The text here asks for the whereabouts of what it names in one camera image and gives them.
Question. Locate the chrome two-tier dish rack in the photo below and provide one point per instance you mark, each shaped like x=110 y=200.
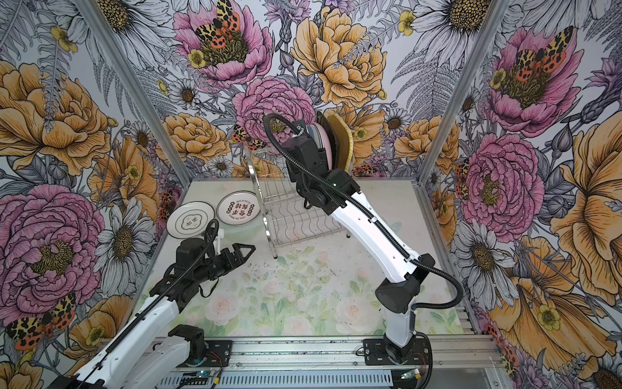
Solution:
x=284 y=216

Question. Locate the white plate red characters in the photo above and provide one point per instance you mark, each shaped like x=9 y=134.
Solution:
x=238 y=208

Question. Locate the pink round plate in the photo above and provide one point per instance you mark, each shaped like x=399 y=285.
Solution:
x=326 y=141

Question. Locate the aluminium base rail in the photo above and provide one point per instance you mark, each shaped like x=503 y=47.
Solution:
x=332 y=362

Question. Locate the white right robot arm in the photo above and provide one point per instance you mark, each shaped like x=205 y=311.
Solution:
x=398 y=291

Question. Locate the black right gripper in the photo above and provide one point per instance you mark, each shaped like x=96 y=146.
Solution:
x=308 y=141

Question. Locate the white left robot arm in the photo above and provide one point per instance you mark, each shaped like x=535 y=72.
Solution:
x=133 y=359

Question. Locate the black floral square plate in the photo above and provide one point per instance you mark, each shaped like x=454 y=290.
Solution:
x=323 y=121

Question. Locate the yellow woven square plate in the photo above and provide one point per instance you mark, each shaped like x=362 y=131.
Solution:
x=344 y=136

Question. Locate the white plate green rim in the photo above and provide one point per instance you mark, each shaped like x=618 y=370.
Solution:
x=190 y=220

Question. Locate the blue white striped plate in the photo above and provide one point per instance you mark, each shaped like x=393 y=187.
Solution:
x=318 y=140

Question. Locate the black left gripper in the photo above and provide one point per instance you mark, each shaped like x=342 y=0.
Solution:
x=223 y=260

